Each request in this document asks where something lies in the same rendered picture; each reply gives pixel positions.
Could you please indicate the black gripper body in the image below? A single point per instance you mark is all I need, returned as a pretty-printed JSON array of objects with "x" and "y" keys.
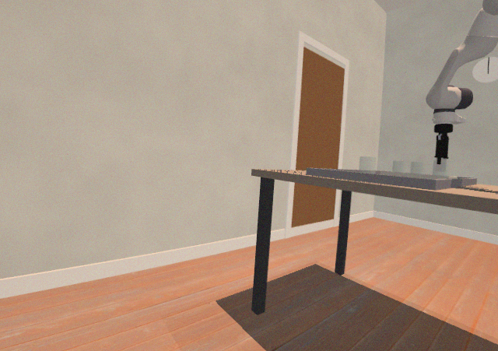
[{"x": 443, "y": 129}]

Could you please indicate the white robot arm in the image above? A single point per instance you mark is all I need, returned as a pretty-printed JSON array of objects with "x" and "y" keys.
[{"x": 442, "y": 95}]

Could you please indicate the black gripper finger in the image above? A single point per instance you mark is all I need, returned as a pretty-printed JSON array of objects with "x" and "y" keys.
[
  {"x": 446, "y": 150},
  {"x": 439, "y": 147}
]

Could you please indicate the grey cylinder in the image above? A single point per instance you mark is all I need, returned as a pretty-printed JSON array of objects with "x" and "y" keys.
[
  {"x": 445, "y": 170},
  {"x": 418, "y": 168},
  {"x": 399, "y": 166},
  {"x": 367, "y": 164}
]

